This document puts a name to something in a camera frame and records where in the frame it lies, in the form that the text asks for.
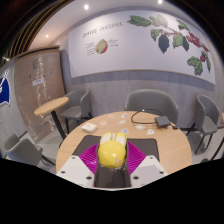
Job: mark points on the yellow computer mouse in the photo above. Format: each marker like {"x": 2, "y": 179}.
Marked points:
{"x": 111, "y": 153}

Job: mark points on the brown wall panel board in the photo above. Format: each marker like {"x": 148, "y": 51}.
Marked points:
{"x": 36, "y": 96}

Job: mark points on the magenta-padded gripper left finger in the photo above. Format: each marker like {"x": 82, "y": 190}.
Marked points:
{"x": 75, "y": 170}

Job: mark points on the small white box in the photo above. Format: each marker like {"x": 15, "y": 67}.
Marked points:
{"x": 89, "y": 127}

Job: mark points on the small white sticker card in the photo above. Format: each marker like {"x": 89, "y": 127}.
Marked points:
{"x": 150, "y": 132}
{"x": 125, "y": 130}
{"x": 121, "y": 122}
{"x": 140, "y": 127}

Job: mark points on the grey armchair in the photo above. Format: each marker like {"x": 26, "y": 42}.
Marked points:
{"x": 78, "y": 106}
{"x": 206, "y": 116}
{"x": 23, "y": 150}
{"x": 150, "y": 101}

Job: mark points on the flat black box device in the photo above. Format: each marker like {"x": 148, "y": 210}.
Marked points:
{"x": 162, "y": 120}

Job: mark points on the blue wall sign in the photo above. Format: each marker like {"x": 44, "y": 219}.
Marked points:
{"x": 4, "y": 88}

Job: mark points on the black mouse pad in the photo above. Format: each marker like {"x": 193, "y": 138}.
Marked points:
{"x": 146, "y": 146}

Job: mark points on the recessed ceiling lights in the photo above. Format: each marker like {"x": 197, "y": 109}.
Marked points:
{"x": 86, "y": 6}

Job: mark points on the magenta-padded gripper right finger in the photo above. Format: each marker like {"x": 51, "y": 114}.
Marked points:
{"x": 148, "y": 170}

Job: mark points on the small black plug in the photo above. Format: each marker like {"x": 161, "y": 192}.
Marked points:
{"x": 175, "y": 127}

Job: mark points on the white plant wall poster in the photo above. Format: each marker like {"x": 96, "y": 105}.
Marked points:
{"x": 140, "y": 53}

